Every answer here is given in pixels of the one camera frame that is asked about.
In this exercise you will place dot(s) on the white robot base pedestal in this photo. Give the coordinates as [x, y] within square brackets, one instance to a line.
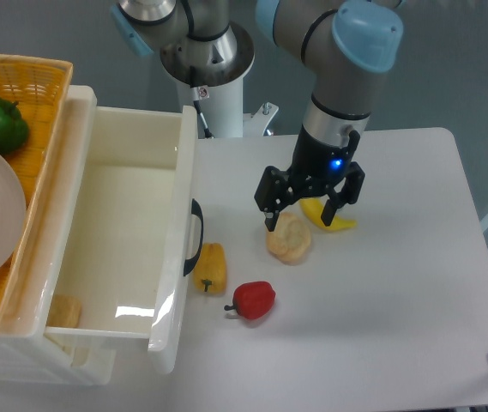
[209, 76]

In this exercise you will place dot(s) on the round bread roll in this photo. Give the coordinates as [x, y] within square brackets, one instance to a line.
[290, 240]

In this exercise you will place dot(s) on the red bell pepper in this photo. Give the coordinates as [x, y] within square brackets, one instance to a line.
[252, 300]

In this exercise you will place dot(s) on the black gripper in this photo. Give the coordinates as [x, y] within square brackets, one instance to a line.
[318, 169]

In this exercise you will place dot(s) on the yellow woven basket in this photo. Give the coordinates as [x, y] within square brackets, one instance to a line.
[32, 95]

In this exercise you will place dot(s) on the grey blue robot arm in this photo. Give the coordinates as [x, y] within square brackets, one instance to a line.
[350, 46]

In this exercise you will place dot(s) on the open white upper drawer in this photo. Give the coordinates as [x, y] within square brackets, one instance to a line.
[129, 235]

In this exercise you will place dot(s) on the yellow bell pepper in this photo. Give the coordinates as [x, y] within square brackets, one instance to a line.
[210, 274]

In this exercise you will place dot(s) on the black drawer handle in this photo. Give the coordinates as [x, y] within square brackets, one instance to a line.
[196, 237]

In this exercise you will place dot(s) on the square toasted bread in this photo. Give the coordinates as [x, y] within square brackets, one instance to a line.
[65, 311]

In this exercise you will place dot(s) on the yellow banana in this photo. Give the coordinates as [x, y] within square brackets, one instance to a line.
[313, 208]

